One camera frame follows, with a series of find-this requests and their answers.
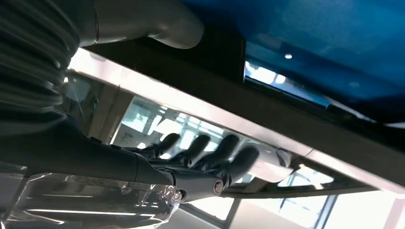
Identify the blue metal shelf rack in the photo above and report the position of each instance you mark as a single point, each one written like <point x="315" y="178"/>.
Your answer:
<point x="316" y="38"/>

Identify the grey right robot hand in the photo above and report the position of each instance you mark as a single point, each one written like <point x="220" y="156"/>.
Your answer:
<point x="79" y="151"/>

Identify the clear plastic film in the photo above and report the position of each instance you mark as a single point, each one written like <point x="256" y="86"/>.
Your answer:
<point x="95" y="205"/>

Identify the white car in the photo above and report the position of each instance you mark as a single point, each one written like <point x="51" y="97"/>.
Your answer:
<point x="189" y="101"/>

